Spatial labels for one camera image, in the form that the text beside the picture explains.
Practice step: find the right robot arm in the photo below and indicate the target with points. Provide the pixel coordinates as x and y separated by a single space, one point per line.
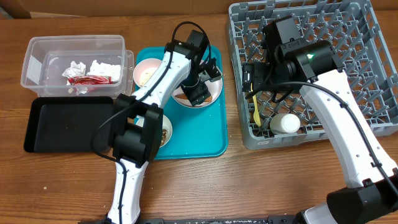
316 72

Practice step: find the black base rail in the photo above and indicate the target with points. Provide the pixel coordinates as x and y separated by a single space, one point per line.
273 219

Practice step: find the white round plate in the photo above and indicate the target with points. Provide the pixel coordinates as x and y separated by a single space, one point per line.
214 88

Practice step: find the black plastic tray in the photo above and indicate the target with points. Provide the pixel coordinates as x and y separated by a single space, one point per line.
65 124

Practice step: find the red foil wrapper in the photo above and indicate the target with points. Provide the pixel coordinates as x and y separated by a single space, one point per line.
90 80

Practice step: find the white bowl with food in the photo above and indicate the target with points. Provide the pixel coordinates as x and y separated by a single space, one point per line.
166 129

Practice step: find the white plastic cup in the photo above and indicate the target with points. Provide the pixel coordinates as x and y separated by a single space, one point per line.
285 123

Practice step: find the yellow plastic spoon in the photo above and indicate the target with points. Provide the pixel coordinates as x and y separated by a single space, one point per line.
256 115

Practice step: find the orange carrot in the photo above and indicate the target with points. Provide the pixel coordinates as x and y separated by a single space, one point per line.
184 97

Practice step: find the grey dishwasher rack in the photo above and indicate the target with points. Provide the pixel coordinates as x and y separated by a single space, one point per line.
352 28

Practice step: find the brown food scrap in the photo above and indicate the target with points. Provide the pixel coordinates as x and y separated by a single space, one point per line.
164 137

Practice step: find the teal serving tray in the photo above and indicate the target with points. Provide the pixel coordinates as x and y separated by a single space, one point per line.
197 132

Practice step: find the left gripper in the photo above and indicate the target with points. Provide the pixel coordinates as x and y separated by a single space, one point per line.
198 94

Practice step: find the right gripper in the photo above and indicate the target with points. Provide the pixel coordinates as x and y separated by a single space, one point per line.
257 71

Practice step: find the white bowl with residue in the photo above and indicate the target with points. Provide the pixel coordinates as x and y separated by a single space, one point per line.
144 70

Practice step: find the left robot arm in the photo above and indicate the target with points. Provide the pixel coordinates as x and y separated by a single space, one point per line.
136 125

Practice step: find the clear plastic bin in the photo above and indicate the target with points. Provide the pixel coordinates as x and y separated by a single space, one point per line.
49 54

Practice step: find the white napkin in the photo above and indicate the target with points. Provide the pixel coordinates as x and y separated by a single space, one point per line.
96 69

